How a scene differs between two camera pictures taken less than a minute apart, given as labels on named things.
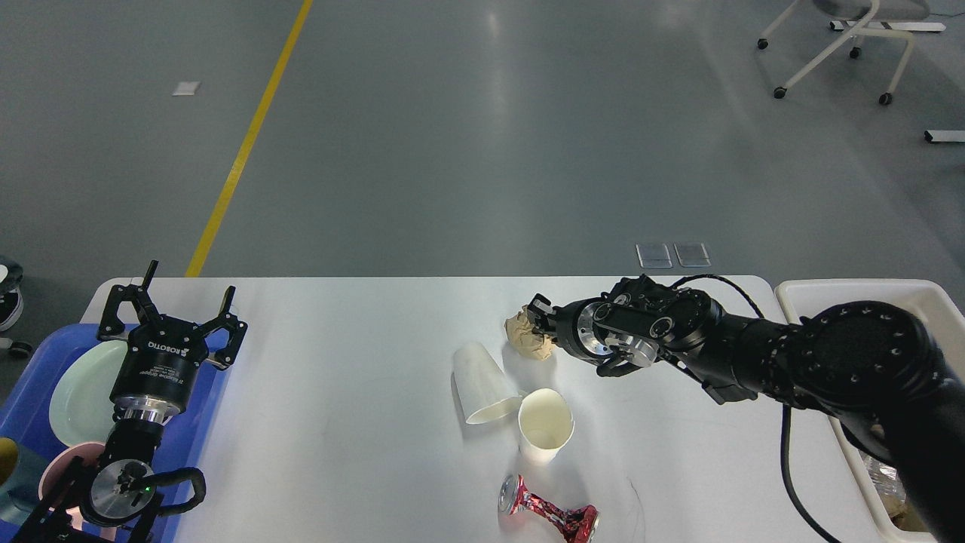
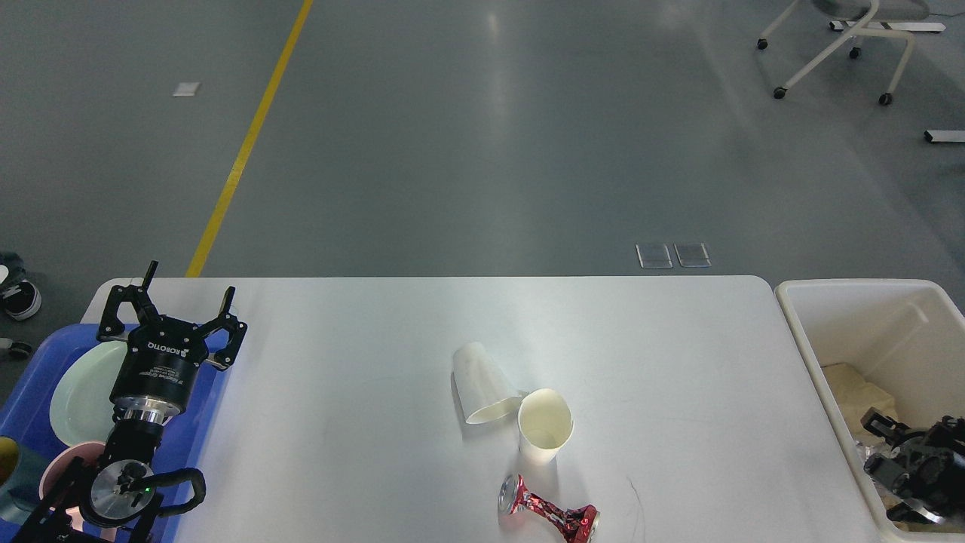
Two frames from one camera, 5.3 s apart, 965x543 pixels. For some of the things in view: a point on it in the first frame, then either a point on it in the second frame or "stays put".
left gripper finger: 237,329 stays put
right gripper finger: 540,306 → 883,426
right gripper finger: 543,332 → 889,472
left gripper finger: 141,298 stays put
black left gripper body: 157,367 stays put
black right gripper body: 577,333 → 936,467
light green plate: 81,411 stays put
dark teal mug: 19,495 stays put
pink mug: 57,469 stays put
